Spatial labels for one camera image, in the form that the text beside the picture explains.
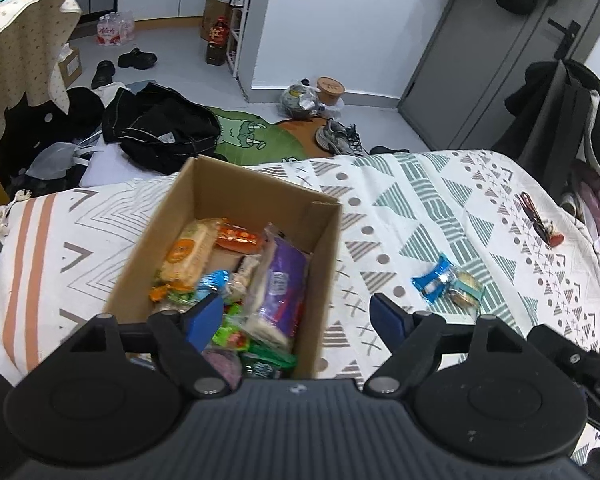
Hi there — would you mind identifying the green strawberry snack packet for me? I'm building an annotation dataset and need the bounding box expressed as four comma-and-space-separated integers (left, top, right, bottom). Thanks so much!
211, 304, 250, 352

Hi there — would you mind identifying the grey door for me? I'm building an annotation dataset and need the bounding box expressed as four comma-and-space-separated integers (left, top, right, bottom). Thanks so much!
398, 0, 600, 151

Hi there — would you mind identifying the black clothes pile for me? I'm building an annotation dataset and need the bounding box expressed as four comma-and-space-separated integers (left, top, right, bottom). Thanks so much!
0, 81, 221, 196

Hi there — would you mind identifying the purple clear snack packet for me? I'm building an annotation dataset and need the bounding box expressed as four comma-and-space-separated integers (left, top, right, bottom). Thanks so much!
202, 348, 242, 390

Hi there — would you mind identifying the dark coat on chair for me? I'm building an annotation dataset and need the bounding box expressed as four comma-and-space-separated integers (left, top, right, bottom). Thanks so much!
492, 60, 600, 200

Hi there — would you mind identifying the water bottle pack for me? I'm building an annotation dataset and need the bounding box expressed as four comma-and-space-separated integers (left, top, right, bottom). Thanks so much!
96, 12, 135, 46

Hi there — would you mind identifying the dark soda bottle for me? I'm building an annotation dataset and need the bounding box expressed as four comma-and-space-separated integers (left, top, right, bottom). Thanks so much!
206, 16, 230, 66

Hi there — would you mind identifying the black shoe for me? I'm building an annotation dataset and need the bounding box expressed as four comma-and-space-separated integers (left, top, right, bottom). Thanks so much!
118, 48, 158, 70
91, 60, 116, 90

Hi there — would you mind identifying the grey sneaker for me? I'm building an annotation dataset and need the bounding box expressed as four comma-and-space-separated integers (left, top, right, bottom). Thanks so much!
314, 119, 367, 157

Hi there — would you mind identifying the yellow bread stick packet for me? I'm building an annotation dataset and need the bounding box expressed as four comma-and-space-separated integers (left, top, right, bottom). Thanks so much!
223, 255, 262, 304

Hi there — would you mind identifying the dark green snack packet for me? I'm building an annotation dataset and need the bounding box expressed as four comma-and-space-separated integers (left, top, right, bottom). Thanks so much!
239, 341, 298, 379

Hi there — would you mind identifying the small cardboard box floor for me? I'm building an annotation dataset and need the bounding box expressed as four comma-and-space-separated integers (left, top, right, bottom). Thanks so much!
58, 44, 82, 87

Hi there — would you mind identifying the plastic bag with items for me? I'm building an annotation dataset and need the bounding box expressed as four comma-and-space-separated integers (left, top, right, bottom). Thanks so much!
278, 79, 322, 119

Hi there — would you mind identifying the patterned white bedspread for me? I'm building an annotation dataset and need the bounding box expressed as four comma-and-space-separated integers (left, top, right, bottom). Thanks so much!
0, 148, 600, 466

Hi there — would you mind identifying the white shelf rack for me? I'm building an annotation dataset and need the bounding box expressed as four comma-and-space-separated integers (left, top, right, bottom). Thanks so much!
226, 0, 251, 79

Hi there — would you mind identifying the blue silver snack packet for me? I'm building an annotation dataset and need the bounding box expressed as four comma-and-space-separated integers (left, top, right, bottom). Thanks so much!
194, 270, 230, 302

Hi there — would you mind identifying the pink garment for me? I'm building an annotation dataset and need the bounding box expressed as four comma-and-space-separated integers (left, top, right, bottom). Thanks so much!
571, 159, 600, 246

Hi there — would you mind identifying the green cartoon rug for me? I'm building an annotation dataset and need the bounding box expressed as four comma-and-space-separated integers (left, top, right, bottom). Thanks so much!
210, 107, 309, 166

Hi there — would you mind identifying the cream dotted cloth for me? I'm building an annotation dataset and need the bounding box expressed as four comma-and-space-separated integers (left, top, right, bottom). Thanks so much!
0, 0, 81, 141

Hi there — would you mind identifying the brown cardboard box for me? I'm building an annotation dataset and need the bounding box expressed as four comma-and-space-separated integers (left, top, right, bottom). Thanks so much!
101, 155, 342, 380

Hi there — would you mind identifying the long cream cake packet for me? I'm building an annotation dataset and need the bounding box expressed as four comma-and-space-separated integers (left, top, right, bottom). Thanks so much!
240, 224, 311, 352

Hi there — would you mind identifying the round biscuit green wrapper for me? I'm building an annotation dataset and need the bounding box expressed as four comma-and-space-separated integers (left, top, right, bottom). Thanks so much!
446, 270, 483, 309

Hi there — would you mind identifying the orange label cracker packet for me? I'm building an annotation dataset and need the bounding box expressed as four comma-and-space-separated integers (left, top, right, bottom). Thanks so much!
149, 218, 224, 304

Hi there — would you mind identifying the wooden lid jar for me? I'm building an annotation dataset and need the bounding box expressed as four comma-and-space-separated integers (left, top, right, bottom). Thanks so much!
316, 76, 346, 106

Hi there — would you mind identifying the blue wrapped snack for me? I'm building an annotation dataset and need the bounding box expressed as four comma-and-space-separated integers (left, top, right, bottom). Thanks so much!
412, 254, 455, 304

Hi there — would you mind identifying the orange snack packet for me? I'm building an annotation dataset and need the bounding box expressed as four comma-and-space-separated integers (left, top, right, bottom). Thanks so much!
215, 222, 263, 255

